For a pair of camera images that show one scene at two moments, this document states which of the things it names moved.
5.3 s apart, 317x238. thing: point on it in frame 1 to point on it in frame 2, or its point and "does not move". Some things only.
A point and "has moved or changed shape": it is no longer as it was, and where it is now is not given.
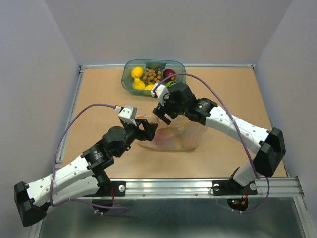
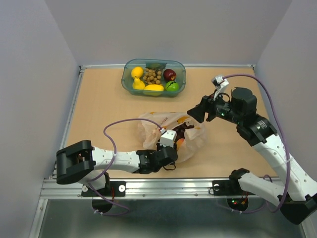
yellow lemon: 137,71 does not move
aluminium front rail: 268,188 does not move
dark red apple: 167,72 does not move
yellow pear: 137,84 does not move
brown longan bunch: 151,77 does not move
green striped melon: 170,84 does not move
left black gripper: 148,134 to 158,146
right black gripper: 160,110 to 207,105
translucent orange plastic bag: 182,134 has moved or changed shape
